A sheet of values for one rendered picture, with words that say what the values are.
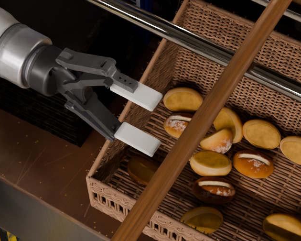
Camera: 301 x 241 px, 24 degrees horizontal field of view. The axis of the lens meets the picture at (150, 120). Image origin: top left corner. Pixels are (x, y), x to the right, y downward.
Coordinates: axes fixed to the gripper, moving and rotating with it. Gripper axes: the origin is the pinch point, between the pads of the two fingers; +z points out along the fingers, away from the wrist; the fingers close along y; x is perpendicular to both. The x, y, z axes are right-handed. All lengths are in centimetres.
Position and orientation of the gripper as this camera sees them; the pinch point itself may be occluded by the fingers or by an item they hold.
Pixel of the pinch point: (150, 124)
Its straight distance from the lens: 103.0
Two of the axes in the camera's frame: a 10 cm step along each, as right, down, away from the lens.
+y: 0.0, 5.1, 8.6
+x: -5.2, 7.3, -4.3
